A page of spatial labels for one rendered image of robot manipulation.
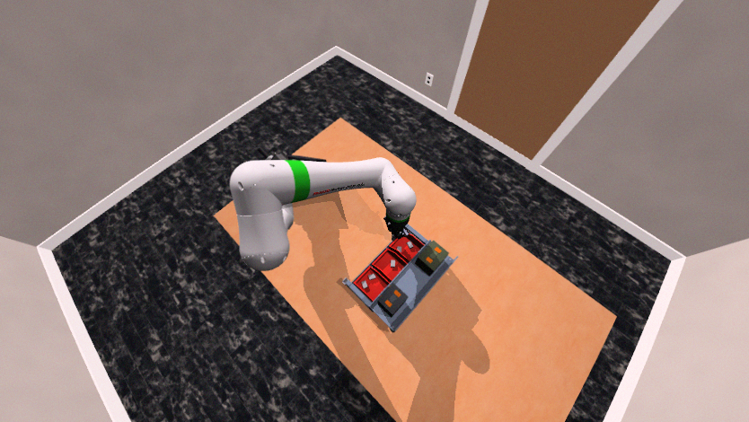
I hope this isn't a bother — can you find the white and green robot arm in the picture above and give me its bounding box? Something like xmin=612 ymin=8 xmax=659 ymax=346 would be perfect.
xmin=230 ymin=147 xmax=417 ymax=271

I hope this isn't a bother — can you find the grey metal shelf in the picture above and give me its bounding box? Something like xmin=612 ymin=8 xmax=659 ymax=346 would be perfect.
xmin=342 ymin=224 xmax=458 ymax=332

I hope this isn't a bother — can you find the dark grey case with orange latches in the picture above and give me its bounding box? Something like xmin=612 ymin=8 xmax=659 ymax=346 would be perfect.
xmin=377 ymin=283 xmax=408 ymax=317

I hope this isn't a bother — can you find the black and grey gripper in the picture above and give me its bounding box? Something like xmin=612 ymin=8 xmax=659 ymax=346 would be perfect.
xmin=383 ymin=217 xmax=410 ymax=241

